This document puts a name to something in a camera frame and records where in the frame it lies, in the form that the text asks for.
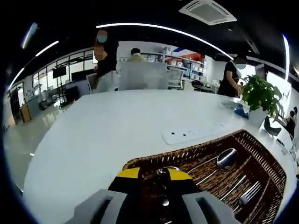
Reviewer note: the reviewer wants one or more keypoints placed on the black monitor on stand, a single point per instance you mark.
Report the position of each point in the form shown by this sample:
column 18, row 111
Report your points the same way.
column 59, row 72

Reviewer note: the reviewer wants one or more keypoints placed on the dark grey curved object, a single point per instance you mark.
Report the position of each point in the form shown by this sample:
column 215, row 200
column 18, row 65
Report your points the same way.
column 272, row 128

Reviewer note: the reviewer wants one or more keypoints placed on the white storage shelf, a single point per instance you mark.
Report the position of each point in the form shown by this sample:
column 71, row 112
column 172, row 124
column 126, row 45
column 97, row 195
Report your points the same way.
column 177, row 61

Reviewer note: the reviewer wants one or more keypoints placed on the white ceiling air vent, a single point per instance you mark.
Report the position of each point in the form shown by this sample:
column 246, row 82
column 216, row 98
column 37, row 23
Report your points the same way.
column 208, row 10

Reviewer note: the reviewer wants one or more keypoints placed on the brown wicker storage tray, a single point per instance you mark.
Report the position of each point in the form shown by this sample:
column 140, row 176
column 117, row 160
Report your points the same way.
column 261, row 163

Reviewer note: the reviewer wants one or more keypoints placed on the small blue packet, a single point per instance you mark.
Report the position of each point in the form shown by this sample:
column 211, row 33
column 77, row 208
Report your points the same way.
column 241, row 113

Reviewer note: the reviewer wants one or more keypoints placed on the white mesh office chair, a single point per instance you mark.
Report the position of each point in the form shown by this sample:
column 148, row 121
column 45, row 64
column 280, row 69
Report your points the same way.
column 175, row 78

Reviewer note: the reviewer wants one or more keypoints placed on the wooden side cabinet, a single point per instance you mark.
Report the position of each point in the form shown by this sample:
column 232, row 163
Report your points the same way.
column 25, row 113

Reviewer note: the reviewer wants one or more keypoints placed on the green potted plant white pot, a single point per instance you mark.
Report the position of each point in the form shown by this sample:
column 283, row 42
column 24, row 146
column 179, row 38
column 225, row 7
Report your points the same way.
column 259, row 95

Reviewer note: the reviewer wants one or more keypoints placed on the small white office chair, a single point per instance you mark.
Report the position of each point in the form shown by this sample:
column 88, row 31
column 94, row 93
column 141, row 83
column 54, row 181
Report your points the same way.
column 105, row 82

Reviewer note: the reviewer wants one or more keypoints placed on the black desk monitor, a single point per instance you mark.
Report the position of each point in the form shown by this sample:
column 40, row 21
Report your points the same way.
column 81, row 75

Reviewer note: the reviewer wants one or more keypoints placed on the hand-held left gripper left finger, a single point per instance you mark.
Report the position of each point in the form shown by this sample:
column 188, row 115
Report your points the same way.
column 109, row 205

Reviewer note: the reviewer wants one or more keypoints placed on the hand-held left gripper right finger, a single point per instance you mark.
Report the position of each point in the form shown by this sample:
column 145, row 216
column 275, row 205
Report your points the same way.
column 198, row 207

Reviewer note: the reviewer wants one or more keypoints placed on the white table socket panel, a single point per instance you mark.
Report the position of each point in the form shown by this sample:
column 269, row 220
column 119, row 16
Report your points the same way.
column 191, row 134

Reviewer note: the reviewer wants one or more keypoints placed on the long ceiling light strip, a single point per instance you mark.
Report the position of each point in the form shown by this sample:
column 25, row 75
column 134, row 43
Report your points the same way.
column 163, row 28

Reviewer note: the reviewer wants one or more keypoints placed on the white handheld device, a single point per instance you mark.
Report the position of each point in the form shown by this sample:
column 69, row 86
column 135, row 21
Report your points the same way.
column 293, row 143

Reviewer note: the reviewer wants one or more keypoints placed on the translucent white office chair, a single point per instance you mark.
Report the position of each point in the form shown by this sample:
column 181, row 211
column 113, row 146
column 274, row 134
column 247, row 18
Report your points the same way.
column 142, row 75

